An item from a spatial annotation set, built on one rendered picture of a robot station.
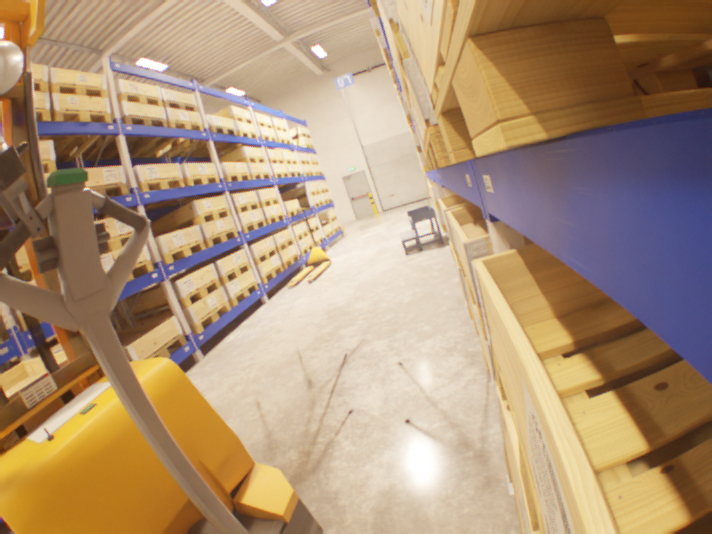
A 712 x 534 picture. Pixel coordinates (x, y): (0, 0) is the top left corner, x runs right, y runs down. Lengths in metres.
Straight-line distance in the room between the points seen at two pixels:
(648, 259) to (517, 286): 0.61
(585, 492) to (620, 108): 0.30
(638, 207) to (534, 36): 0.17
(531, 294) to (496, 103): 0.61
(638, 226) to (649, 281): 0.04
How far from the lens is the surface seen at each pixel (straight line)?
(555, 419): 0.32
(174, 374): 1.23
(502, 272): 0.80
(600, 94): 0.33
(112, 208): 0.76
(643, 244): 0.23
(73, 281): 0.69
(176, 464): 0.82
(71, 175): 0.70
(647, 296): 0.25
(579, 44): 0.33
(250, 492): 1.30
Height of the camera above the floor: 1.18
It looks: 12 degrees down
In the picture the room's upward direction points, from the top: 19 degrees counter-clockwise
